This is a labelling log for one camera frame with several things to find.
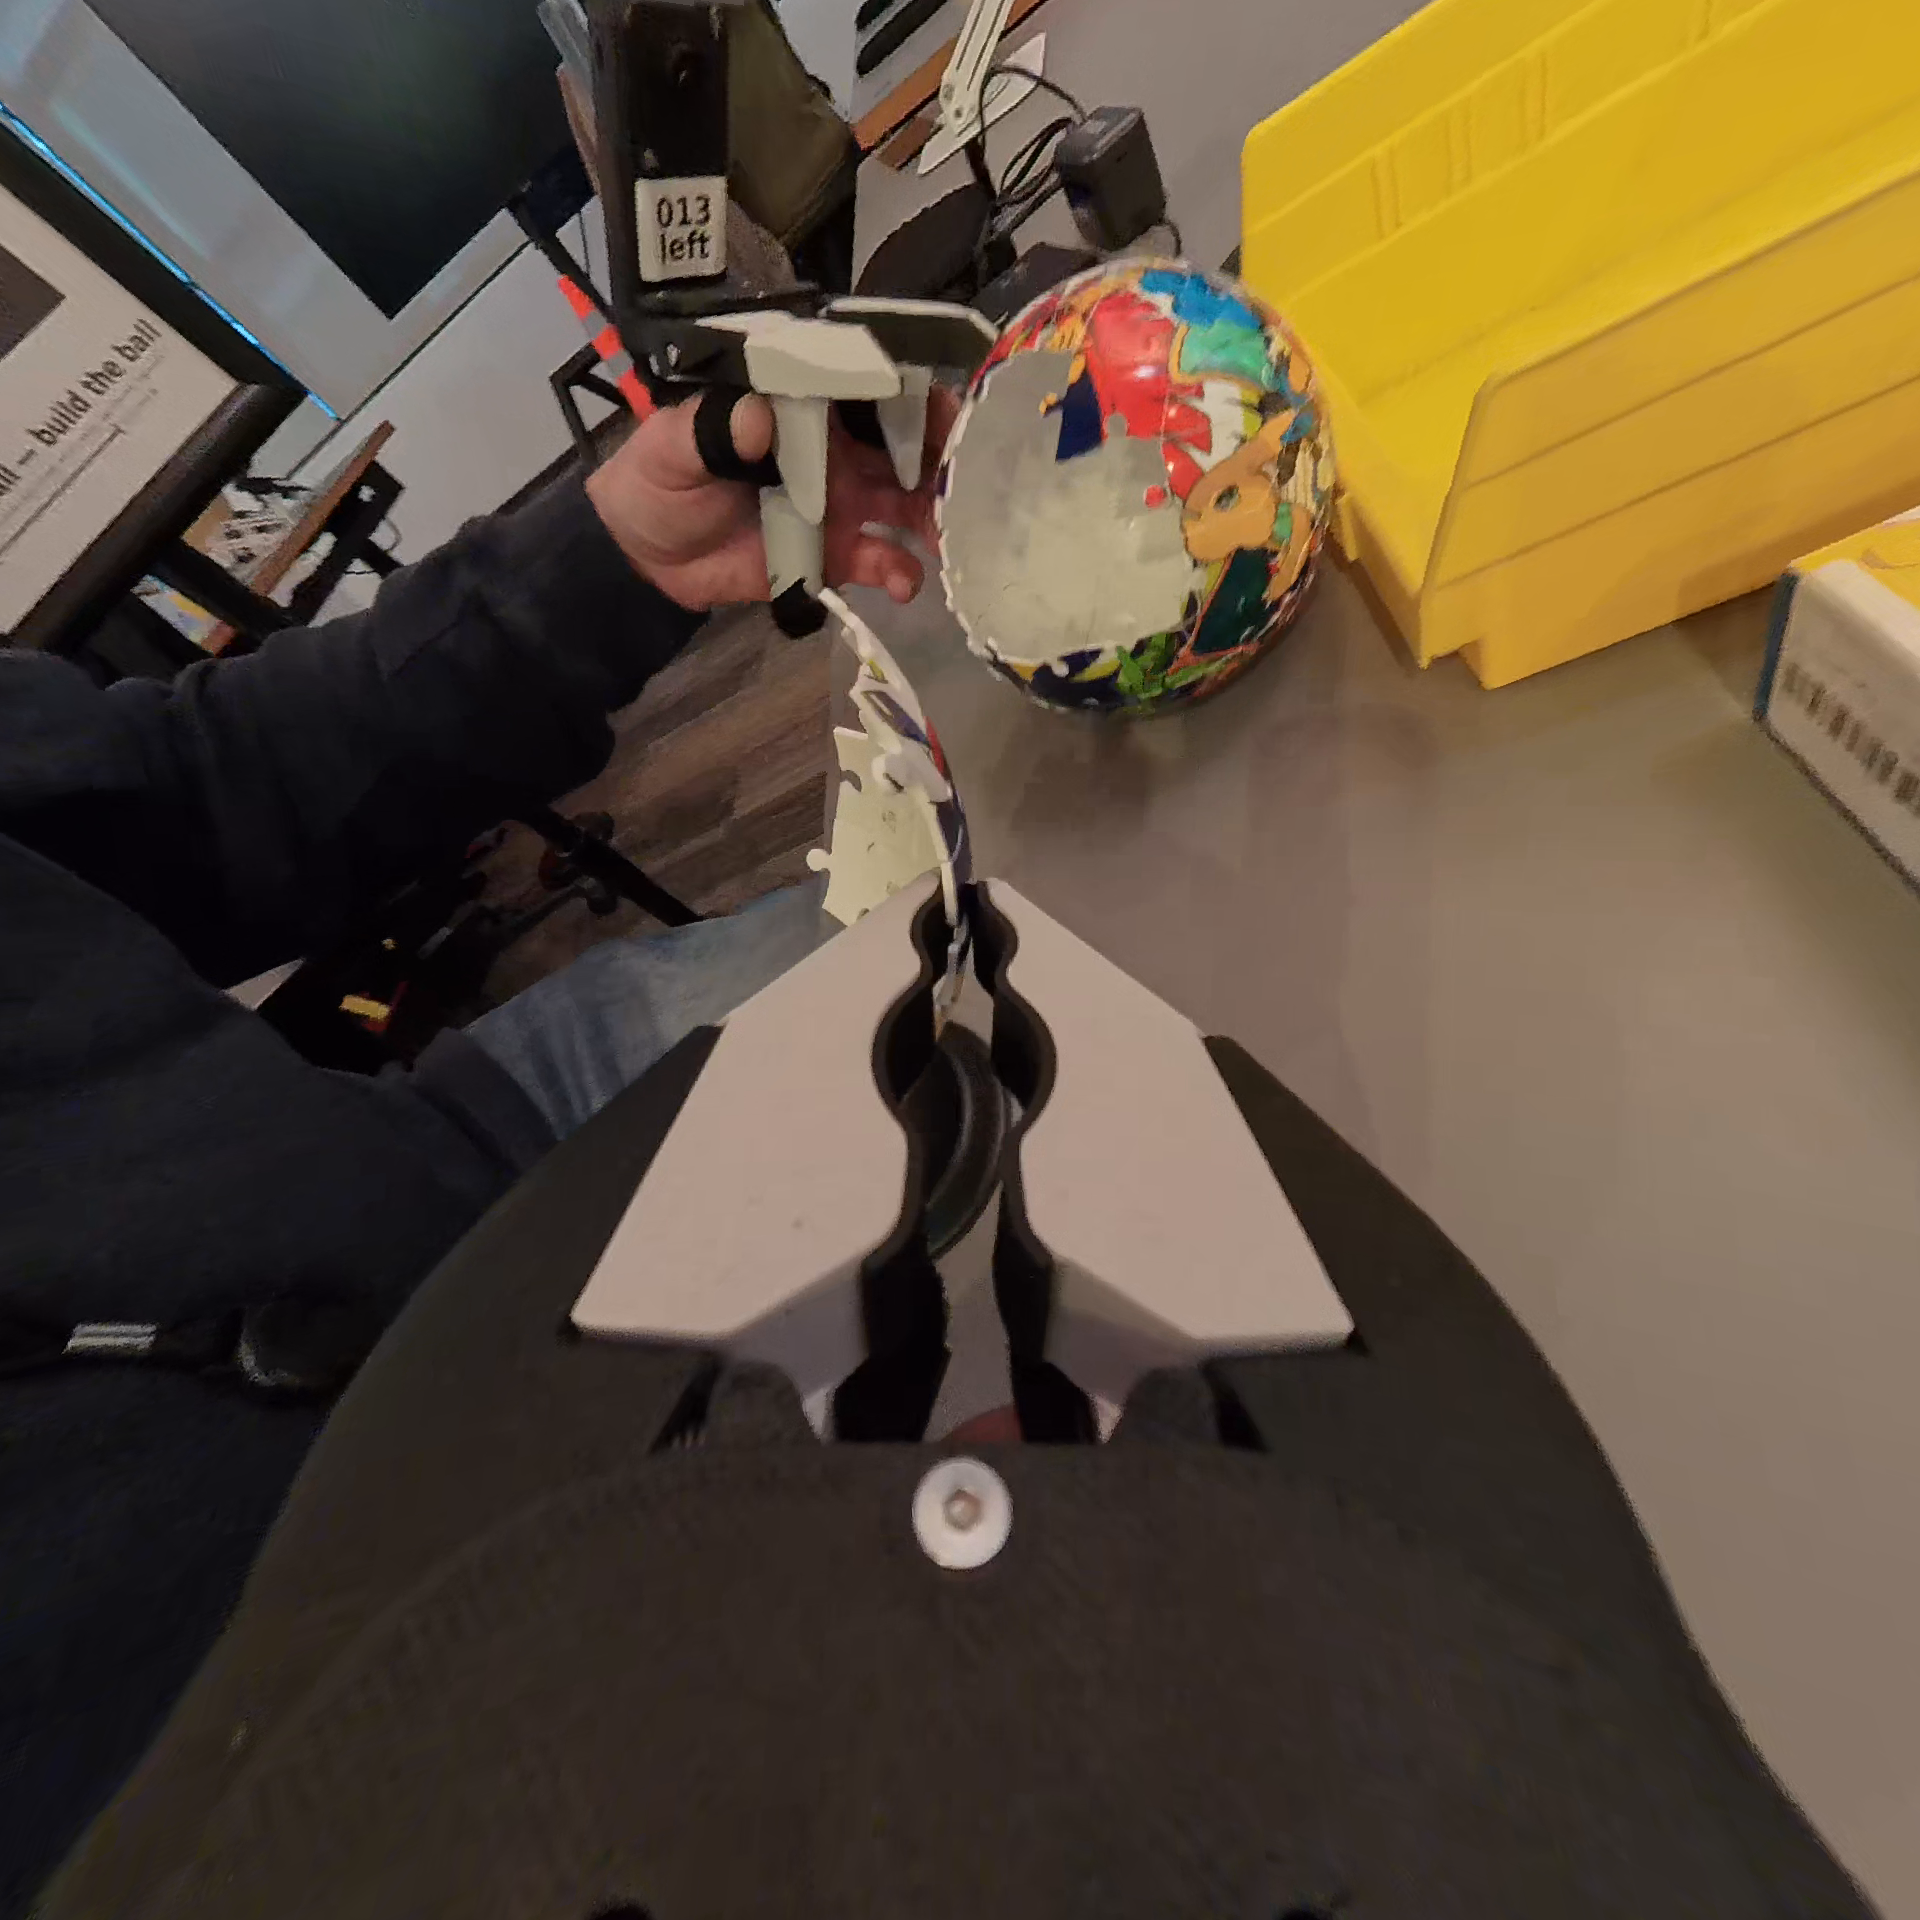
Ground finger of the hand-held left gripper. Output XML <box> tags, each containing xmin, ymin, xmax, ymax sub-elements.
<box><xmin>822</xmin><ymin>295</ymin><xmax>1002</xmax><ymax>369</ymax></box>
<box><xmin>693</xmin><ymin>307</ymin><xmax>938</xmax><ymax>493</ymax></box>

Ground dark olive bag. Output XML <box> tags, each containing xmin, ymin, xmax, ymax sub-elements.
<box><xmin>723</xmin><ymin>0</ymin><xmax>860</xmax><ymax>293</ymax></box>

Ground white curved puzzle segment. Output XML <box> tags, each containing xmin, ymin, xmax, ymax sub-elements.
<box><xmin>807</xmin><ymin>586</ymin><xmax>979</xmax><ymax>1037</ymax></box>

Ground black flat screen monitor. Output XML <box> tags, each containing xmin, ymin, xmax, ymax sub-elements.
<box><xmin>83</xmin><ymin>0</ymin><xmax>602</xmax><ymax>319</ymax></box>

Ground person's left hand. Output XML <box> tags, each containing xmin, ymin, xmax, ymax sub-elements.
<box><xmin>587</xmin><ymin>381</ymin><xmax>955</xmax><ymax>610</ymax></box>

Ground person's left forearm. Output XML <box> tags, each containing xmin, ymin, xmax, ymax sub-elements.
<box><xmin>0</xmin><ymin>480</ymin><xmax>708</xmax><ymax>990</ymax></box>

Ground black power adapter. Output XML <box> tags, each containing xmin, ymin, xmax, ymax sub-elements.
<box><xmin>1056</xmin><ymin>104</ymin><xmax>1170</xmax><ymax>250</ymax></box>

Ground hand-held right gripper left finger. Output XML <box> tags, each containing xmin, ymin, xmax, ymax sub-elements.
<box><xmin>567</xmin><ymin>877</ymin><xmax>967</xmax><ymax>1444</ymax></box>

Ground yellow plastic storage bin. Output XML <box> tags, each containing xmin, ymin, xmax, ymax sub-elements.
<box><xmin>1243</xmin><ymin>0</ymin><xmax>1920</xmax><ymax>691</ymax></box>

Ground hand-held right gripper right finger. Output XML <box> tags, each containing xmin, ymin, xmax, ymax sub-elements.
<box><xmin>978</xmin><ymin>877</ymin><xmax>1359</xmax><ymax>1444</ymax></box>

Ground black chair base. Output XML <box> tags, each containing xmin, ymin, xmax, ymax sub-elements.
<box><xmin>270</xmin><ymin>809</ymin><xmax>708</xmax><ymax>1059</ymax></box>

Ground colourful puzzle ball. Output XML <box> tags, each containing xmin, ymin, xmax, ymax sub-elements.
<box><xmin>934</xmin><ymin>259</ymin><xmax>1342</xmax><ymax>718</ymax></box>

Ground framed instruction sign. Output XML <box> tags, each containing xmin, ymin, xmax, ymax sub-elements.
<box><xmin>0</xmin><ymin>142</ymin><xmax>250</xmax><ymax>637</ymax></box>

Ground person's blue jeans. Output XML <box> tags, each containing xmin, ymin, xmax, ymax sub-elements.
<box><xmin>464</xmin><ymin>886</ymin><xmax>850</xmax><ymax>1142</ymax></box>

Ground white pointed plastic part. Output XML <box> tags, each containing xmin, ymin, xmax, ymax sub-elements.
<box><xmin>916</xmin><ymin>0</ymin><xmax>1049</xmax><ymax>179</ymax></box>

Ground wooden side table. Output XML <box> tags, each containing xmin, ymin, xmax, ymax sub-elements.
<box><xmin>142</xmin><ymin>421</ymin><xmax>408</xmax><ymax>653</ymax></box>

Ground blue cardboard puzzle box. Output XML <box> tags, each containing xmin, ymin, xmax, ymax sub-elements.
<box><xmin>1753</xmin><ymin>509</ymin><xmax>1920</xmax><ymax>890</ymax></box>

